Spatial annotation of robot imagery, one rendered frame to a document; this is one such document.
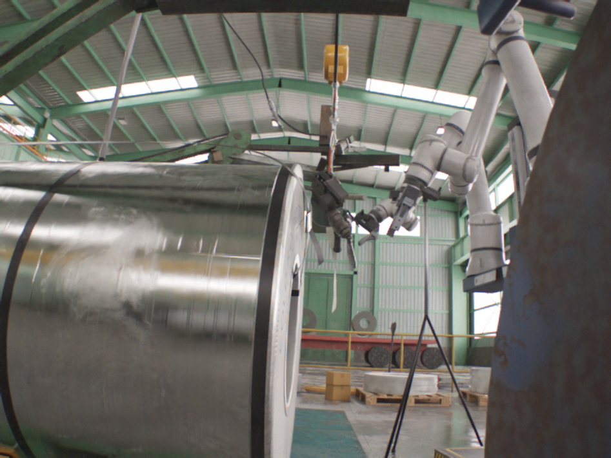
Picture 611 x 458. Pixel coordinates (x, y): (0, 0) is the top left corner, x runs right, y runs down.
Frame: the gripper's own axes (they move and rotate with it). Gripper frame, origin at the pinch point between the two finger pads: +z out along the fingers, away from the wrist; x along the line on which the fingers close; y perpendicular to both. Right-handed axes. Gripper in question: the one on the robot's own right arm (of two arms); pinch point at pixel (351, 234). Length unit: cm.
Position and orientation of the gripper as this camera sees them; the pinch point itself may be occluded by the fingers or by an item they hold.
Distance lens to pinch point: 222.2
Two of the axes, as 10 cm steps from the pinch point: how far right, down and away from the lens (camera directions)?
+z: -7.5, 5.0, -4.2
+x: 6.5, 5.5, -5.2
